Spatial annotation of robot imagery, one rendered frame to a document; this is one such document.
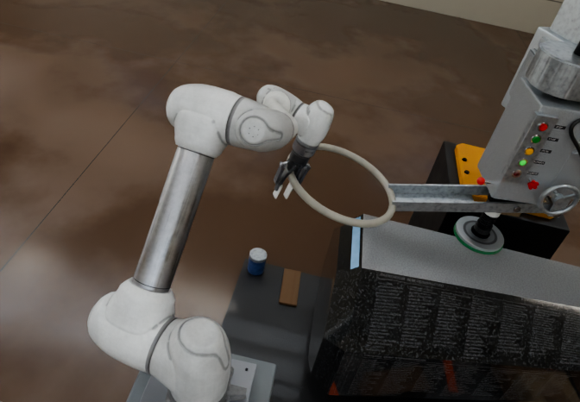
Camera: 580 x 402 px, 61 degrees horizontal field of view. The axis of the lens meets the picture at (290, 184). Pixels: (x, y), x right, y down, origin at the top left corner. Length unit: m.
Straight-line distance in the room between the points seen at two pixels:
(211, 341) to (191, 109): 0.57
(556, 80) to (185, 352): 1.42
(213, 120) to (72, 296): 1.78
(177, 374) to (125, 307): 0.21
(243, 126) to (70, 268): 1.95
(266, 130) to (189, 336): 0.53
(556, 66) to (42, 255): 2.62
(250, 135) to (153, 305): 0.50
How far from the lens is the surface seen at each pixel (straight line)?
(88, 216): 3.27
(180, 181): 1.30
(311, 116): 1.76
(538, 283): 2.31
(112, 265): 2.97
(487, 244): 2.31
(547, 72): 1.89
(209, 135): 1.27
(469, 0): 8.03
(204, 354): 1.27
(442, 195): 2.21
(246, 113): 1.22
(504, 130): 2.08
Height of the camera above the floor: 2.21
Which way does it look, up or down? 38 degrees down
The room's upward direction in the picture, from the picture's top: 12 degrees clockwise
